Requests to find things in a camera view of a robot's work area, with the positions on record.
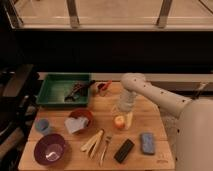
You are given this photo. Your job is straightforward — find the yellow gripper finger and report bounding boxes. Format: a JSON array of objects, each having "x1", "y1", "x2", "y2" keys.
[
  {"x1": 125, "y1": 112, "x2": 133, "y2": 130},
  {"x1": 111, "y1": 105, "x2": 119, "y2": 116}
]

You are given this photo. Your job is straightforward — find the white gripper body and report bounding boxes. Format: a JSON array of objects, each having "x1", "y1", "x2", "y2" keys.
[{"x1": 117, "y1": 89, "x2": 137, "y2": 112}]

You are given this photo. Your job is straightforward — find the orange apple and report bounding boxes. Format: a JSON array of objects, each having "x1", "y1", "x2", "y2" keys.
[{"x1": 114, "y1": 116, "x2": 125, "y2": 130}]

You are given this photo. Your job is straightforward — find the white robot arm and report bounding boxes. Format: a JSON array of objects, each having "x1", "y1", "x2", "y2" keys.
[{"x1": 116, "y1": 73, "x2": 213, "y2": 171}]

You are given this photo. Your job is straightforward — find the red and white small object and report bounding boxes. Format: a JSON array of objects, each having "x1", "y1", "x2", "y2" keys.
[{"x1": 97, "y1": 80, "x2": 112, "y2": 96}]

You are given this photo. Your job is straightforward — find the metal fork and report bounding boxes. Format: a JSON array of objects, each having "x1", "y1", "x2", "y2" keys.
[{"x1": 99, "y1": 136, "x2": 112, "y2": 166}]

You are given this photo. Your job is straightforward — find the blue sponge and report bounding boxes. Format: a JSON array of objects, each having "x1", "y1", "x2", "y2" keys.
[{"x1": 140, "y1": 133, "x2": 155, "y2": 155}]

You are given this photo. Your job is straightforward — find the red bowl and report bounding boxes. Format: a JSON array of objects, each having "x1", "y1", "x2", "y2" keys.
[{"x1": 69, "y1": 108, "x2": 93, "y2": 128}]

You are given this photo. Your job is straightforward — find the black rectangular block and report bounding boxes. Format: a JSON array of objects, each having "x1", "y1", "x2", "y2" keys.
[{"x1": 114, "y1": 139, "x2": 134, "y2": 163}]

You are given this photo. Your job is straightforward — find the dark utensil in tray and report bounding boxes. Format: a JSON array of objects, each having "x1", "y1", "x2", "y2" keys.
[{"x1": 64, "y1": 80, "x2": 95, "y2": 101}]

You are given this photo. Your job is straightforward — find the wooden tongs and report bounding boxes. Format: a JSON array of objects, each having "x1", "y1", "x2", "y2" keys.
[{"x1": 80, "y1": 129, "x2": 104, "y2": 158}]

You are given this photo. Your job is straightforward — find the grey crumpled cloth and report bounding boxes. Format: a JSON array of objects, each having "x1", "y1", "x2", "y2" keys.
[{"x1": 65, "y1": 117, "x2": 89, "y2": 134}]

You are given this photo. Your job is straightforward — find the green plastic tray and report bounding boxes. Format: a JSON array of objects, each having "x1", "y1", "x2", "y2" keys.
[{"x1": 37, "y1": 73, "x2": 91, "y2": 107}]

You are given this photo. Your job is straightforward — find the blue cup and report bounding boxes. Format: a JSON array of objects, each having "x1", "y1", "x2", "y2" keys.
[{"x1": 35, "y1": 118, "x2": 51, "y2": 135}]

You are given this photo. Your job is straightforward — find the purple bowl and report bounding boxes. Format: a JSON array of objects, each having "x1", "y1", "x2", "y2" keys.
[{"x1": 34, "y1": 133, "x2": 66, "y2": 166}]

